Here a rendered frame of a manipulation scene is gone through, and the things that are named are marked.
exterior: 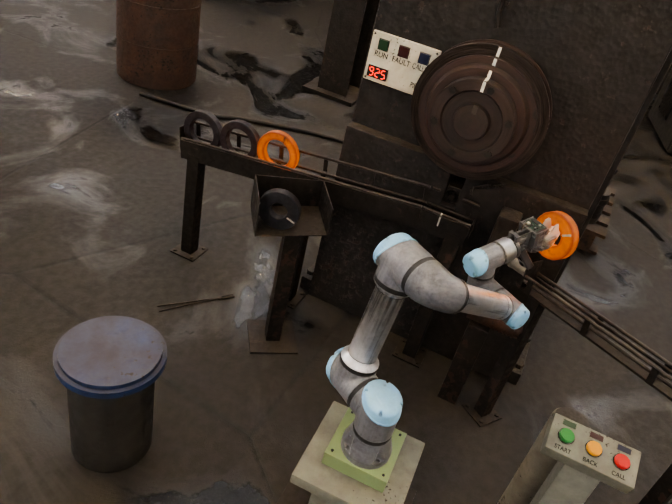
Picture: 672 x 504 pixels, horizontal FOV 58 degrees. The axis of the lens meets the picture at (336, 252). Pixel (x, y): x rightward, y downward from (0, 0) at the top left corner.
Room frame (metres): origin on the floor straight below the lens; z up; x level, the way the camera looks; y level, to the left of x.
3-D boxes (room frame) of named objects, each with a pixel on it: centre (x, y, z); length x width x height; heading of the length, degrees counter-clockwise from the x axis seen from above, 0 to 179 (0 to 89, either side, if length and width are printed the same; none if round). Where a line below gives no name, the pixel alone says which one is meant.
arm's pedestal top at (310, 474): (1.19, -0.22, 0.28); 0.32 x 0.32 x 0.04; 75
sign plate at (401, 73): (2.27, -0.07, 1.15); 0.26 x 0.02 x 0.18; 73
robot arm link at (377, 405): (1.20, -0.22, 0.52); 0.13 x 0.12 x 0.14; 41
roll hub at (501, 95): (1.97, -0.33, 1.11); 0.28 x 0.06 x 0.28; 73
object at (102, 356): (1.25, 0.58, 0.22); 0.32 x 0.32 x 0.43
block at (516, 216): (2.01, -0.59, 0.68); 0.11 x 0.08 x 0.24; 163
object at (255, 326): (1.92, 0.20, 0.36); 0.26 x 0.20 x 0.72; 108
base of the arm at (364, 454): (1.19, -0.22, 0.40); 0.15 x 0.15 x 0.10
